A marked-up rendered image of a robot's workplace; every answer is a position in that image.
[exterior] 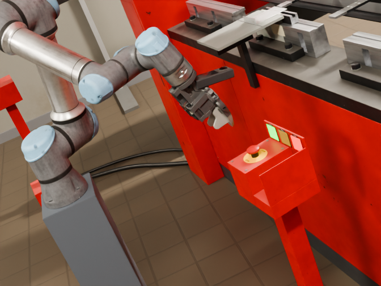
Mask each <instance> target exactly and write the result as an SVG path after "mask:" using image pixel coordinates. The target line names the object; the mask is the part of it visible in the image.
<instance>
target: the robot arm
mask: <svg viewBox="0 0 381 286"><path fill-rule="evenodd" d="M59 15H60V7H59V4H58V2H57V0H2V1H0V51H2V52H4V53H6V54H8V55H16V54H17V55H18V56H20V57H22V58H24V59H26V60H28V61H30V62H32V63H34V64H35V65H36V67H37V70H38V72H39V75H40V78H41V81H42V83H43V85H44V89H45V91H46V94H47V96H48V99H49V101H50V104H51V106H52V109H53V110H52V112H51V113H50V118H51V120H52V123H53V125H51V126H50V125H44V126H41V127H39V128H37V129H35V130H34V131H32V132H31V133H30V134H28V135H27V136H26V137H25V139H24V140H23V142H22V147H21V149H22V152H23V154H24V157H25V159H26V161H27V162H28V163H29V165H30V167H31V169H32V171H33V172H34V174H35V176H36V177H37V180H38V181H39V183H40V186H41V193H42V197H43V202H44V204H45V205H46V207H47V208H49V209H58V208H62V207H65V206H67V205H70V204H72V203H73V202H75V201H77V200H78V199H79V198H81V197H82V196H83V195H84V194H85V193H86V191H87V189H88V184H87V182H86V180H85V178H84V177H83V176H81V174H80V173H79V172H77V170H76V169H75V168H73V166H72V164H71V163H70V161H69V157H71V156H72V155H73V154H74V153H75V152H77V151H78V150H79V149H80V148H81V147H83V146H84V145H85V144H87V143H89V142H90V141H91V140H92V139H93V138H94V137H95V136H96V134H97V133H98V130H99V122H98V118H97V117H96V115H95V113H93V112H92V109H91V108H90V107H88V106H86V105H84V103H82V102H80V101H78V98H77V96H76V93H75V90H74V88H73V84H75V85H77V86H79V91H80V93H81V95H82V96H83V97H84V98H86V100H87V101H88V102H89V103H92V104H99V103H101V102H103V101H105V100H106V99H108V98H110V97H111V96H112V95H113V94H114V93H115V92H116V91H117V90H119V89H120V88H122V87H123V86H124V85H125V84H127V83H128V82H129V81H131V80H132V79H133V78H135V77H136V76H137V75H138V74H140V73H141V72H145V71H147V70H151V69H153V68H155V69H156V70H157V71H158V72H159V73H160V74H161V75H162V77H163V78H164V79H165V80H166V81H167V82H168V83H169V84H170V85H171V86H172V87H171V88H170V89H169V90H168V92H169V93H170V94H171V95H172V96H173V97H174V98H175V99H176V100H177V101H178V102H179V105H180V106H181V107H182V108H183V109H184V111H185V112H186V113H187V114H188V115H189V116H190V117H191V116H192V117H193V118H194V119H196V120H200V121H201V122H203V121H204V120H205V119H206V118H208V117H209V118H208V122H207V124H208V126H210V127H212V126H213V127H214V128H215V129H219V128H221V127H222V126H224V125H225V124H227V123H229V124H230V125H231V126H232V127H233V126H234V120H233V117H232V114H231V112H230V111H229V109H228V108H227V106H226V105H225V104H224V103H223V102H222V101H221V100H220V98H219V96H218V95H217V94H216V93H215V92H214V91H213V90H212V89H211V88H209V86H210V85H213V84H215V83H218V82H221V81H224V80H227V79H230V78H233V77H234V76H235V75H234V70H233V69H232V68H229V67H227V66H223V67H221V68H218V69H215V70H212V71H209V72H206V73H203V74H200V75H197V72H196V71H195V70H194V69H193V67H192V65H191V64H190V63H189V62H188V61H187V60H186V58H185V57H184V56H183V55H182V54H181V53H180V52H179V51H178V50H177V48H176V47H175V46H174V45H173V44H172V43H171V42H170V40H169V38H168V37H167V36H166V35H165V34H163V33H162V32H161V30H160V29H158V28H156V27H150V28H148V29H147V30H146V31H143V32H142V33H141V34H140V35H139V37H138V38H137V40H136V43H135V44H133V45H130V46H127V47H123V48H121V49H120V50H118V51H117V52H116V53H115V54H114V56H113V57H112V58H111V59H110V60H108V61H107V62H105V63H104V64H102V65H101V64H98V63H97V62H95V61H93V60H91V59H88V58H86V57H84V56H82V55H80V54H78V53H76V52H74V51H72V50H69V49H67V48H65V47H63V46H61V45H59V44H58V42H57V39H56V36H55V34H56V32H57V30H58V27H57V24H56V21H55V19H57V18H58V16H59ZM72 83H73V84H72Z"/></svg>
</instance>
